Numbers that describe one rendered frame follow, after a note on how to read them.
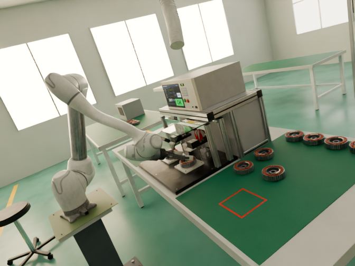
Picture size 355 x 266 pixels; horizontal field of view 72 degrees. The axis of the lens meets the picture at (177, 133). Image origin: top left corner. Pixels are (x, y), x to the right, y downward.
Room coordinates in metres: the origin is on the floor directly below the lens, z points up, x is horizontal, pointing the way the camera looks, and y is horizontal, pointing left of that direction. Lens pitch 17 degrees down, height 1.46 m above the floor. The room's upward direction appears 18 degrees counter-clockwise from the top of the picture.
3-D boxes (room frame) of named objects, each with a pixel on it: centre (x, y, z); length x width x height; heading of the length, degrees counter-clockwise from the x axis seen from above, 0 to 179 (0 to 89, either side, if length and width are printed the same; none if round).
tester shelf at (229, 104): (1.72, -0.25, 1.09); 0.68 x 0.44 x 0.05; 24
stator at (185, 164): (1.48, -0.01, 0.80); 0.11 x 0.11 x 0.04
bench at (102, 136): (3.84, 0.82, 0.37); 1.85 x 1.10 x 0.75; 24
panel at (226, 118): (1.69, -0.19, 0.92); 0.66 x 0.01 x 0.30; 24
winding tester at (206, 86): (1.71, -0.26, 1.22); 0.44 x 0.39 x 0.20; 24
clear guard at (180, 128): (1.40, -0.05, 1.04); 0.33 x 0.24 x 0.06; 114
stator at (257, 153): (1.32, -0.46, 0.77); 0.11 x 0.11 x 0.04
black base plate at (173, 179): (1.59, 0.03, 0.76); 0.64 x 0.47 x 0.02; 24
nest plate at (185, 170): (1.48, -0.01, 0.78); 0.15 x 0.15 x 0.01; 24
